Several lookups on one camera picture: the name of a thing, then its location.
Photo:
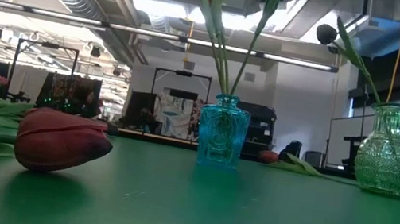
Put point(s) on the dark red artificial tulip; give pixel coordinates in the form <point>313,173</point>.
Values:
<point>62,142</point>
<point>267,157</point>

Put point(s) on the white patterned cloth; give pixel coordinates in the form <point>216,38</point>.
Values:
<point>173,114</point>

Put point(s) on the green glass vase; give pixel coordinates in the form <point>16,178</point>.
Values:
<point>386,157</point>

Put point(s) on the long LED light bar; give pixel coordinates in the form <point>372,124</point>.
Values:
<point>148,32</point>

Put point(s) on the black cabinet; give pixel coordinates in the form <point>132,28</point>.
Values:
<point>260,125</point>

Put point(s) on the gray bin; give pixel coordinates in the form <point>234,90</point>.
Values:
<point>312,158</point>

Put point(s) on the black chair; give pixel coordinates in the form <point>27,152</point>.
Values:
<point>292,148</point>

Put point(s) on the whiteboard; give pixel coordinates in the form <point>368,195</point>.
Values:
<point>344,139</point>

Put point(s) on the black artificial tulip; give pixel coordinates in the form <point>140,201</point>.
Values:
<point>326,34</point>

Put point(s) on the blue glass vase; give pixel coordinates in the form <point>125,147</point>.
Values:
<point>221,135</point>

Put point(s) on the black station frame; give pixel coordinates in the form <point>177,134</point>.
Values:
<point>184,73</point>
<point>47,45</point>

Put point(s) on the green table mat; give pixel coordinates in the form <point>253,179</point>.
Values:
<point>208,210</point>

